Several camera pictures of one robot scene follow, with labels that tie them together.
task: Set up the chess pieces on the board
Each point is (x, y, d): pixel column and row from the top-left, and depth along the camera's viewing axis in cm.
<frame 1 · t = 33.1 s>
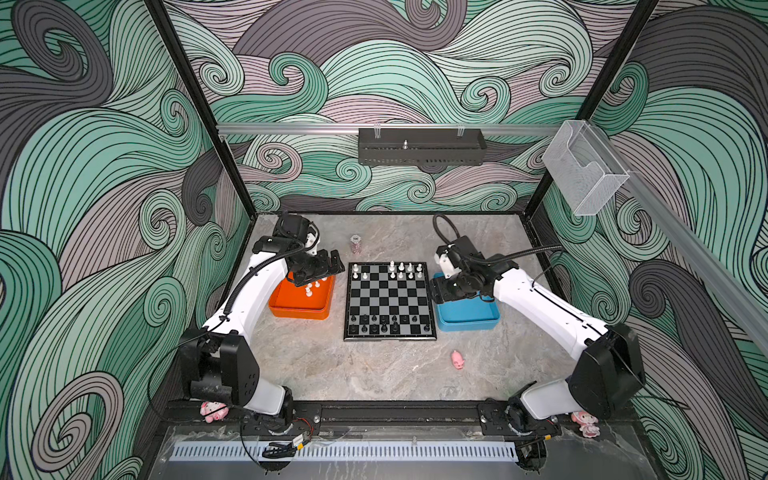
left hand: (331, 268, 82), fingers open
right hand: (443, 290, 83), fingers open
orange plastic tray: (312, 300, 96), on the table
blue plastic tray: (473, 313, 93), point 2 cm above the table
black and silver chessboard: (388, 301, 95), point 2 cm above the table
pink checkered small cup: (356, 244, 106), point 5 cm above the table
small pink pig toy: (457, 359, 83), point 2 cm above the table
white rook far corner: (355, 269, 103), point 2 cm above the table
white pawn far corner: (355, 276, 101), point 2 cm above the table

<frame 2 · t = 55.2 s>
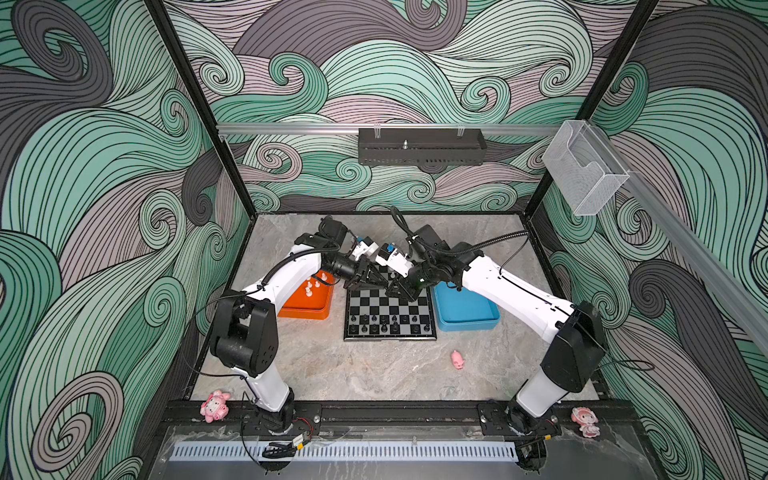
left hand: (386, 285, 76), fingers closed
right hand: (390, 290, 78), fingers closed
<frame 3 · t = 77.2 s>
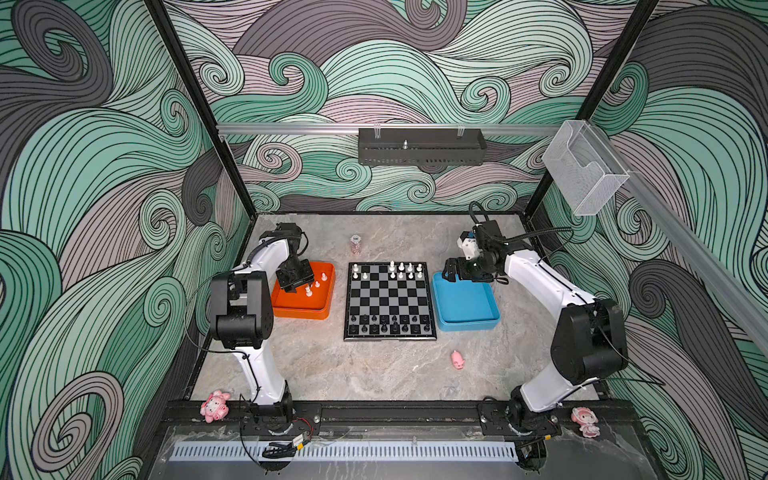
left hand: (305, 282, 93), fingers open
right hand: (458, 273, 89), fingers open
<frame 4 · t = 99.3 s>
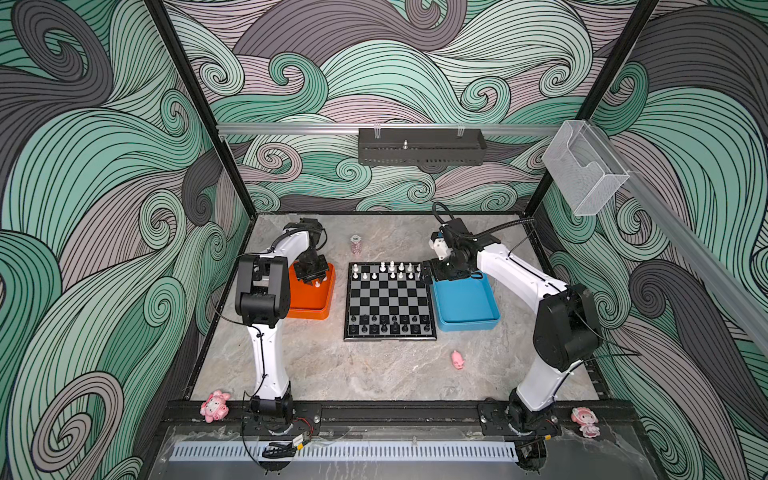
left hand: (319, 277, 98), fingers open
right hand: (435, 274, 90), fingers open
